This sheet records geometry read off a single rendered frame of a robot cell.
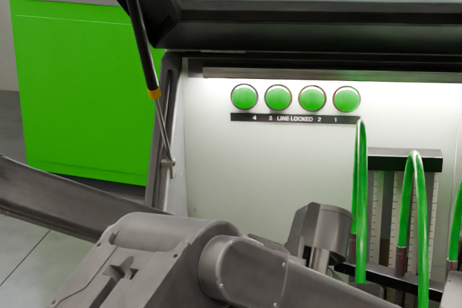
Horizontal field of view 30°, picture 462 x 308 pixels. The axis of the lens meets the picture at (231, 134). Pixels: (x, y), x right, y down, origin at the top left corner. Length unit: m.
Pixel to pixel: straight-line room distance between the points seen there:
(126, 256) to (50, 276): 3.19
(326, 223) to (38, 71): 3.33
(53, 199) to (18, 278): 2.79
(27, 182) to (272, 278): 0.46
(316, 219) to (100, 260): 0.54
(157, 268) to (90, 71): 3.64
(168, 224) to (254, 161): 1.04
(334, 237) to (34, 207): 0.36
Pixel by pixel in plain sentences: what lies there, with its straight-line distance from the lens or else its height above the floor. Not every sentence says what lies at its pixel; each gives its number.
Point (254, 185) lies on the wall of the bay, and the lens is 1.60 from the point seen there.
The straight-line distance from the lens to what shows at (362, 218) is 1.17.
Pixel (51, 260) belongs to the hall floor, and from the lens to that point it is 3.84.
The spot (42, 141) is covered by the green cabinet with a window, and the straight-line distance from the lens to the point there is 4.42.
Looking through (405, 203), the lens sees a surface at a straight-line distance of 1.46.
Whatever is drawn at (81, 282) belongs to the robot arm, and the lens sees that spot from 0.54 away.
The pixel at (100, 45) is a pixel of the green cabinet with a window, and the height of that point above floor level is 0.78.
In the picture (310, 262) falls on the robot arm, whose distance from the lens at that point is 1.04.
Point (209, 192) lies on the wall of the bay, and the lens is 1.62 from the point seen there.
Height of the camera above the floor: 1.89
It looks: 22 degrees down
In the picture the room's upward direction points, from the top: 1 degrees counter-clockwise
